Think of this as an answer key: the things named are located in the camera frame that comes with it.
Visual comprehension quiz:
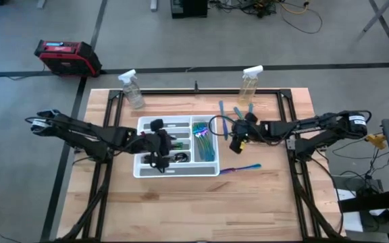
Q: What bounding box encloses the black camera cable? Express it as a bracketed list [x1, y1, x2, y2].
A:
[209, 114, 241, 138]
[147, 158, 165, 173]

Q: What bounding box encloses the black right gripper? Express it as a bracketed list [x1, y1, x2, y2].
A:
[228, 112, 269, 155]

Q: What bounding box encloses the clear spray bottle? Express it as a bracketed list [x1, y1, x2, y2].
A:
[118, 69, 147, 110]

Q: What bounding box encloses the large iridescent spoon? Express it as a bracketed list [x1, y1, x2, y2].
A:
[171, 152, 189, 163]

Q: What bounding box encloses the yellow clamp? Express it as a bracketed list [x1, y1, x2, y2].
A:
[365, 133, 388, 151]

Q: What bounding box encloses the black left camera cable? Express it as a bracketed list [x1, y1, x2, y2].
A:
[147, 158, 165, 173]

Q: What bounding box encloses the yellow floor cable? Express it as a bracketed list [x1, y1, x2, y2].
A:
[282, 2, 309, 15]

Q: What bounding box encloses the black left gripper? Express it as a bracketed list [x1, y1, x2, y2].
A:
[134, 117, 178, 171]

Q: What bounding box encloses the black right camera cable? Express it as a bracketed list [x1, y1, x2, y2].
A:
[209, 114, 241, 138]

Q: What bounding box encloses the white cutlery tray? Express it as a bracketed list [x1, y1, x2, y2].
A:
[132, 115, 221, 179]

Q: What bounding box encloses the black computer tower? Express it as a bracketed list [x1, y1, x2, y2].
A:
[170, 0, 209, 20]

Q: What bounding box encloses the red black tool case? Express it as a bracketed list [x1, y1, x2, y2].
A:
[34, 39, 103, 78]

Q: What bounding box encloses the tangled floor cable bundle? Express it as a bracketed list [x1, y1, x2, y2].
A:
[208, 0, 280, 18]

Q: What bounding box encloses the white paper sheet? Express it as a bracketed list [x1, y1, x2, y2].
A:
[336, 188, 388, 234]

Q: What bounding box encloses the black floor cable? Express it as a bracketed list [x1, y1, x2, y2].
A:
[278, 6, 323, 35]

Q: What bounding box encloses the black crossbar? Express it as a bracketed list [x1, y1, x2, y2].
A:
[338, 190, 389, 214]

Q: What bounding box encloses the yellow liquid spray bottle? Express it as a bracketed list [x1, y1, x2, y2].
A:
[237, 65, 265, 105]

